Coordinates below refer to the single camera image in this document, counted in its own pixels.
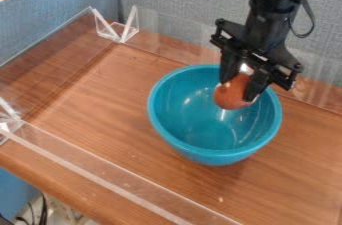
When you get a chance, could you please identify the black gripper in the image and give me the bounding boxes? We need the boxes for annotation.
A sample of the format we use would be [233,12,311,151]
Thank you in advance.
[209,12,303,102]

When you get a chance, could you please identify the black floor cables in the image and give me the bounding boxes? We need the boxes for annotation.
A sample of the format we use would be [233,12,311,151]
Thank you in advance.
[0,192,49,225]

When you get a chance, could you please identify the clear acrylic back barrier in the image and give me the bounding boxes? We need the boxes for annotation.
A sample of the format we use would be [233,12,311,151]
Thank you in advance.
[90,6,342,115]

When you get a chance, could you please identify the clear acrylic barrier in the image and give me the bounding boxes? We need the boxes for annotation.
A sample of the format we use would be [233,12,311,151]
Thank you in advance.
[0,6,92,67]
[0,97,241,225]
[90,6,342,115]

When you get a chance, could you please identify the clear acrylic front barrier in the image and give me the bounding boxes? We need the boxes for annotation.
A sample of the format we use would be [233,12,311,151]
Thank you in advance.
[0,97,241,225]

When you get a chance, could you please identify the blue plastic bowl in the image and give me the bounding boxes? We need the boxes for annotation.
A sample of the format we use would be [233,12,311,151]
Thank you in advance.
[146,64,283,166]

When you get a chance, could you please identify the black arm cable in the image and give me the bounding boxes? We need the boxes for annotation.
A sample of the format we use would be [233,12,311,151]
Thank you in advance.
[287,0,316,39]

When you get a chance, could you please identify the clear acrylic left barrier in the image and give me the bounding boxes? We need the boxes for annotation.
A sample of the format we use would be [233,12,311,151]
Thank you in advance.
[0,6,92,67]

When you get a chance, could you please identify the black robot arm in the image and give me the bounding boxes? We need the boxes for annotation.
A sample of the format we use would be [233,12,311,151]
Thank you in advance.
[210,0,311,109]

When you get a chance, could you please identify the toy mushroom brown cap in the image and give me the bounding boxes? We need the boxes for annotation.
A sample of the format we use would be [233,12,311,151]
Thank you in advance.
[213,64,256,110]

